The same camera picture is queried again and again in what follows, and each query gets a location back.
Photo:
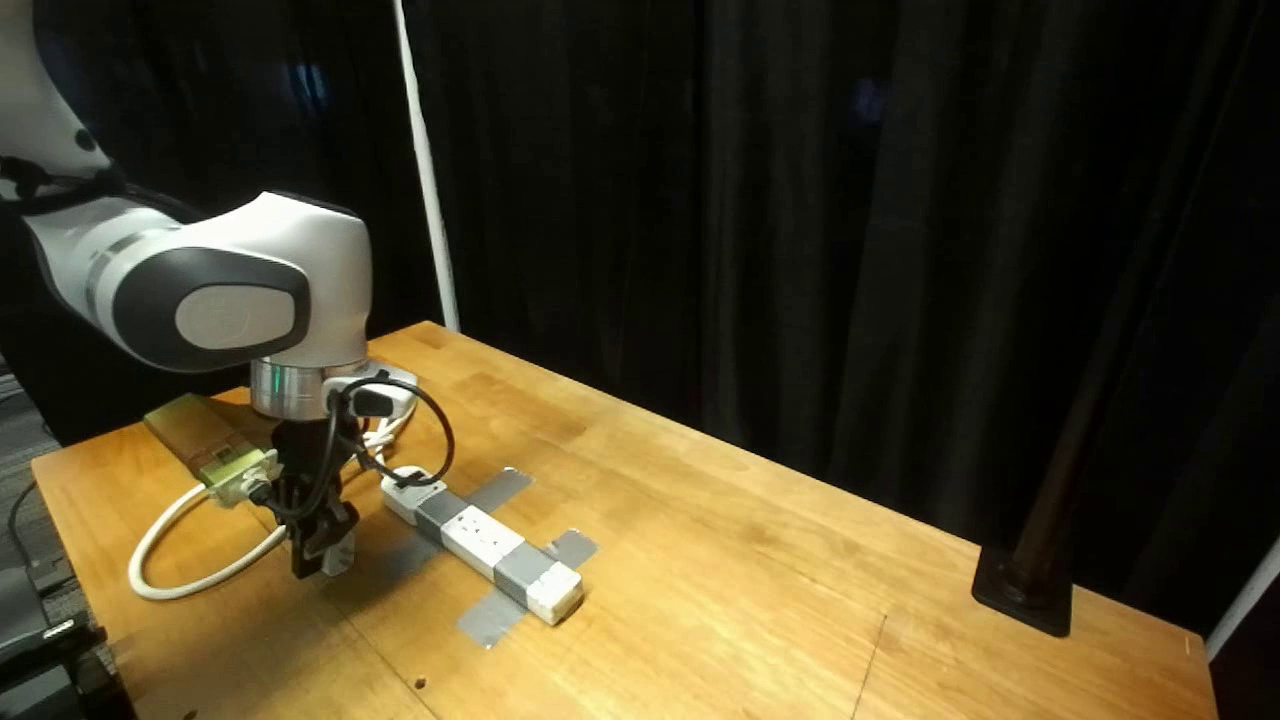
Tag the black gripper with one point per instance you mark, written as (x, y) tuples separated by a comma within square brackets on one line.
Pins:
[(314, 467)]

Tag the white charger head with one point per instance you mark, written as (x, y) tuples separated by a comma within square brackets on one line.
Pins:
[(341, 553)]

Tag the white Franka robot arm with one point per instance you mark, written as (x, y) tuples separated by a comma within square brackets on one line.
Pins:
[(200, 265)]

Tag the white power strip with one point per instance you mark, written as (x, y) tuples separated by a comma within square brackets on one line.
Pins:
[(482, 533)]

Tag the grey tape strip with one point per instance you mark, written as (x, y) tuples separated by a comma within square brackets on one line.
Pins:
[(488, 623), (500, 490)]

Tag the thin white pole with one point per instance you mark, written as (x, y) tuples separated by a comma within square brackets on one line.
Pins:
[(431, 185)]

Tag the black curtain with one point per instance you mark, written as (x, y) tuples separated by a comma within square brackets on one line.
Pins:
[(802, 200)]

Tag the tall stand pole with base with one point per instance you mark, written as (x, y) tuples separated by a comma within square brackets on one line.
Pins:
[(1026, 581)]

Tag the white slanted pole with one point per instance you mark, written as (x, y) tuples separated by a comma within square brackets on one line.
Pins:
[(1245, 599)]

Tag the gold wrist camera bar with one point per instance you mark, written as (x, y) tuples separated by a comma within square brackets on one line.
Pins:
[(200, 428)]

